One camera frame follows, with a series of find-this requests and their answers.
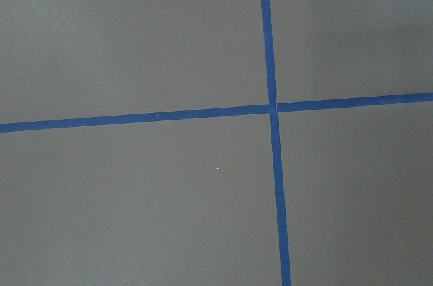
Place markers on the blue tape strip lengthwise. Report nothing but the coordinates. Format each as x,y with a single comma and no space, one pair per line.
280,199

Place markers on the blue tape strip crosswise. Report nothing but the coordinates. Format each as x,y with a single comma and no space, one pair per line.
299,106

